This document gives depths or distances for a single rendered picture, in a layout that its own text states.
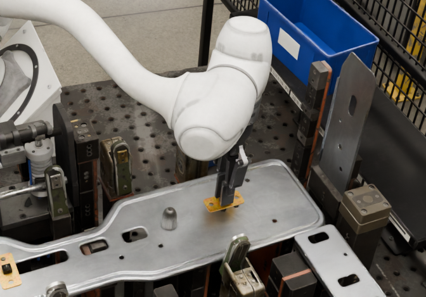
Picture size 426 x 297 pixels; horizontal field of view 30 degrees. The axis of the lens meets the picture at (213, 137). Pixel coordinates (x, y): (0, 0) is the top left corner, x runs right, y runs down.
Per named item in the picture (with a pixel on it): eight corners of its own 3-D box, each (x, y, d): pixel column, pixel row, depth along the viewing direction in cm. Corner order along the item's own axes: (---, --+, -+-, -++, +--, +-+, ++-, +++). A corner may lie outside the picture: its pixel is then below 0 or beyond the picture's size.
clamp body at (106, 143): (105, 279, 192) (104, 169, 167) (90, 245, 200) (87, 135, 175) (141, 268, 196) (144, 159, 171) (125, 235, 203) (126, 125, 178)
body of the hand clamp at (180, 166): (179, 257, 199) (187, 156, 175) (168, 238, 203) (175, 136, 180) (201, 251, 201) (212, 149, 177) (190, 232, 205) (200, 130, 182)
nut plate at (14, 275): (22, 284, 152) (21, 280, 152) (2, 290, 151) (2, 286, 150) (11, 252, 158) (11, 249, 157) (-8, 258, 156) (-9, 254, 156)
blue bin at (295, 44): (319, 99, 197) (328, 57, 189) (251, 35, 216) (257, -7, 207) (370, 82, 204) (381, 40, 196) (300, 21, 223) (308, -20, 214)
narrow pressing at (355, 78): (342, 200, 176) (375, 78, 153) (316, 166, 184) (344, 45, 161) (345, 199, 176) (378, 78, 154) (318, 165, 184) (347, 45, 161)
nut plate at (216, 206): (209, 213, 167) (210, 209, 166) (202, 200, 169) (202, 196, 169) (245, 202, 170) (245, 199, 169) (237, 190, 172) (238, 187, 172)
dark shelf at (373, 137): (413, 251, 167) (416, 242, 165) (227, 21, 225) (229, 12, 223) (494, 223, 175) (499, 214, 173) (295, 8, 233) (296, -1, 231)
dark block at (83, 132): (82, 270, 193) (76, 143, 165) (73, 249, 198) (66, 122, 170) (101, 264, 195) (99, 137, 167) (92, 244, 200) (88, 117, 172)
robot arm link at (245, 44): (219, 68, 154) (197, 108, 145) (227, 0, 144) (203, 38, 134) (272, 82, 152) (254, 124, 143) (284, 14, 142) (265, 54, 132)
